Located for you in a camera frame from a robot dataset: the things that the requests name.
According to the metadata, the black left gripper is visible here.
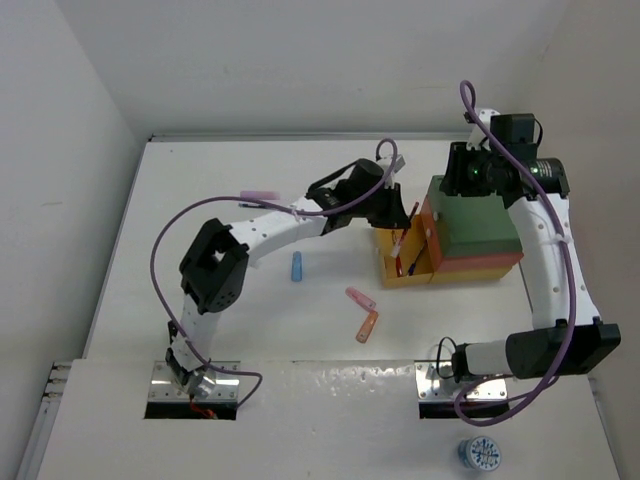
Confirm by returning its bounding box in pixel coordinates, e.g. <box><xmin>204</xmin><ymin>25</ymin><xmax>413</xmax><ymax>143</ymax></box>
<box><xmin>350</xmin><ymin>180</ymin><xmax>409</xmax><ymax>227</ymax></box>

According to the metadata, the yellow drawer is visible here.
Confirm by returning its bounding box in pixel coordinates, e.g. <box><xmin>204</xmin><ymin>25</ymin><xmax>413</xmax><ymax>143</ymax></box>
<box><xmin>374</xmin><ymin>215</ymin><xmax>434</xmax><ymax>289</ymax></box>

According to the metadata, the red gel pen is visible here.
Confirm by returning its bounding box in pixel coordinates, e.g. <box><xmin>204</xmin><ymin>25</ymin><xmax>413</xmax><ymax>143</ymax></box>
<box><xmin>391</xmin><ymin>201</ymin><xmax>420</xmax><ymax>258</ymax></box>

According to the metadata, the blue ballpoint pen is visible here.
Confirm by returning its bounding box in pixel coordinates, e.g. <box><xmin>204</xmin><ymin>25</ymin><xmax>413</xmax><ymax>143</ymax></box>
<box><xmin>407</xmin><ymin>242</ymin><xmax>428</xmax><ymax>276</ymax></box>

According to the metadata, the purple highlighter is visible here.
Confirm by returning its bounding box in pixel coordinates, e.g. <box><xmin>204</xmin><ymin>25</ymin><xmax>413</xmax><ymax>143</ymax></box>
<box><xmin>240</xmin><ymin>191</ymin><xmax>280</xmax><ymax>201</ymax></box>

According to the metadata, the red pen with clip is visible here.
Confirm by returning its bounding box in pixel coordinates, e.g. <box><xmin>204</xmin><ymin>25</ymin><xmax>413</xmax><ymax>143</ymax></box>
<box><xmin>392</xmin><ymin>233</ymin><xmax>405</xmax><ymax>278</ymax></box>

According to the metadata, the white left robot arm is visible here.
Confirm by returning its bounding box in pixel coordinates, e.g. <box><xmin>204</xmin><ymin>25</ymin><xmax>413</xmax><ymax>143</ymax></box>
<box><xmin>166</xmin><ymin>157</ymin><xmax>409</xmax><ymax>396</ymax></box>

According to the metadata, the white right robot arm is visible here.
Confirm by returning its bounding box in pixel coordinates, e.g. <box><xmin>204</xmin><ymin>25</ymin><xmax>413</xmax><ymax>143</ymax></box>
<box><xmin>440</xmin><ymin>109</ymin><xmax>621</xmax><ymax>381</ymax></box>

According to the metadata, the stacked drawer cabinet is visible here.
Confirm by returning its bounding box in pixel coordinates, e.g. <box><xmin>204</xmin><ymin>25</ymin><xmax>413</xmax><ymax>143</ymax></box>
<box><xmin>420</xmin><ymin>175</ymin><xmax>523</xmax><ymax>284</ymax></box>

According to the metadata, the pink highlighter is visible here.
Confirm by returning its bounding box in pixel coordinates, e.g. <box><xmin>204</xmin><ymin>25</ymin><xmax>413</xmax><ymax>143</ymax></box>
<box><xmin>345</xmin><ymin>287</ymin><xmax>376</xmax><ymax>311</ymax></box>

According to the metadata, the orange highlighter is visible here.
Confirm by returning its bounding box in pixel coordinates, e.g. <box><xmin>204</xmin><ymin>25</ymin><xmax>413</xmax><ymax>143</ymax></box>
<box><xmin>355</xmin><ymin>310</ymin><xmax>379</xmax><ymax>344</ymax></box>

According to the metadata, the blue patterned tape roll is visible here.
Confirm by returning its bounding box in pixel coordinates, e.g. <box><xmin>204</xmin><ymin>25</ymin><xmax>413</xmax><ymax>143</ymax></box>
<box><xmin>457</xmin><ymin>436</ymin><xmax>502</xmax><ymax>472</ymax></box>

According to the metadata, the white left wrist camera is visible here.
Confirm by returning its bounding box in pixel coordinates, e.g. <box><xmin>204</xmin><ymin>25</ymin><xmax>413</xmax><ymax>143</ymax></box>
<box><xmin>377</xmin><ymin>154</ymin><xmax>406</xmax><ymax>175</ymax></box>

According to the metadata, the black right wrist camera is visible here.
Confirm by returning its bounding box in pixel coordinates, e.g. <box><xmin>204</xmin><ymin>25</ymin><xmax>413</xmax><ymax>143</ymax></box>
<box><xmin>490</xmin><ymin>113</ymin><xmax>536</xmax><ymax>145</ymax></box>

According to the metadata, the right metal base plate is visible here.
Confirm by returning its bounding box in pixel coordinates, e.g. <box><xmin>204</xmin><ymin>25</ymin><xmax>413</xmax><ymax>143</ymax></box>
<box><xmin>414</xmin><ymin>361</ymin><xmax>508</xmax><ymax>404</ymax></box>

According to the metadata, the metal base plate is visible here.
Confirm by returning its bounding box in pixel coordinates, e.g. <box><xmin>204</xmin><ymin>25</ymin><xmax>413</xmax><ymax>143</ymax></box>
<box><xmin>414</xmin><ymin>361</ymin><xmax>508</xmax><ymax>404</ymax></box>
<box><xmin>147</xmin><ymin>362</ymin><xmax>240</xmax><ymax>403</ymax></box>

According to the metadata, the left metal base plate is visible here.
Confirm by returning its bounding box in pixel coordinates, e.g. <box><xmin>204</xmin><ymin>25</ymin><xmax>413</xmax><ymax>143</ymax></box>
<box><xmin>147</xmin><ymin>362</ymin><xmax>240</xmax><ymax>403</ymax></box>

